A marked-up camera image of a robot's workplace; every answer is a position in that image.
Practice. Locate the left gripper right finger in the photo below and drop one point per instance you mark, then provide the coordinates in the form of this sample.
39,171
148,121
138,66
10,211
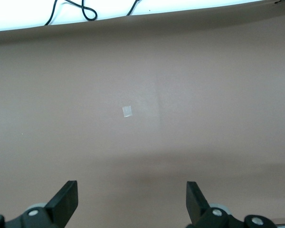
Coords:
199,211

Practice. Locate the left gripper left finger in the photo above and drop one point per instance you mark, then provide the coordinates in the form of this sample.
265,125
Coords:
59,209

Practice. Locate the small clear tape piece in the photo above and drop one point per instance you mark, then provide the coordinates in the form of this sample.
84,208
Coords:
127,111

